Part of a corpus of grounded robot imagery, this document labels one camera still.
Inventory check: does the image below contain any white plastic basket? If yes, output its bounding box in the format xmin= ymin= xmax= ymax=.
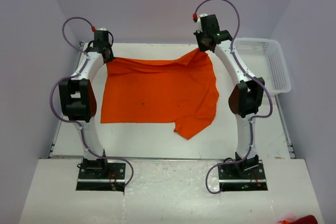
xmin=234 ymin=38 xmax=291 ymax=95

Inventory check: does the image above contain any purple cable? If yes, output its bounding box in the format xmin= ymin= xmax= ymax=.
xmin=206 ymin=0 xmax=274 ymax=196
xmin=50 ymin=17 xmax=134 ymax=190

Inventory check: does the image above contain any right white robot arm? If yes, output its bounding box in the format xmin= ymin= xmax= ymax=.
xmin=193 ymin=14 xmax=265 ymax=178

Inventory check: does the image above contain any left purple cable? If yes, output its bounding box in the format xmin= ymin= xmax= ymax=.
xmin=50 ymin=17 xmax=134 ymax=190

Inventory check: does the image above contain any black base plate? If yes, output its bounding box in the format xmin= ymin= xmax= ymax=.
xmin=218 ymin=161 xmax=268 ymax=192
xmin=76 ymin=159 xmax=126 ymax=192

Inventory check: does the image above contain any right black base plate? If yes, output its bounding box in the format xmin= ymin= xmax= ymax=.
xmin=218 ymin=161 xmax=268 ymax=192

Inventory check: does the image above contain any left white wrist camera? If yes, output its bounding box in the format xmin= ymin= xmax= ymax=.
xmin=91 ymin=26 xmax=107 ymax=32

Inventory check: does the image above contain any red cloth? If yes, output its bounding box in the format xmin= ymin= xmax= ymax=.
xmin=277 ymin=215 xmax=318 ymax=224

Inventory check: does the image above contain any orange t shirt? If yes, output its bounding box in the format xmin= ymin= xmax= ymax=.
xmin=100 ymin=49 xmax=219 ymax=140

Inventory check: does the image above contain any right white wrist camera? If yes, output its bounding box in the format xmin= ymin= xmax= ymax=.
xmin=192 ymin=13 xmax=208 ymax=30

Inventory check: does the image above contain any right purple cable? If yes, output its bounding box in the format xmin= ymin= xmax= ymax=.
xmin=206 ymin=0 xmax=274 ymax=196

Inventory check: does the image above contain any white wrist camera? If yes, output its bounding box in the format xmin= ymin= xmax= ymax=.
xmin=192 ymin=13 xmax=208 ymax=30
xmin=91 ymin=26 xmax=107 ymax=32

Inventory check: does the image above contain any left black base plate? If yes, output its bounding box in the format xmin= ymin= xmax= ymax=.
xmin=76 ymin=159 xmax=126 ymax=192

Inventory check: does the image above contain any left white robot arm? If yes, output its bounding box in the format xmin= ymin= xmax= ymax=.
xmin=58 ymin=28 xmax=114 ymax=178

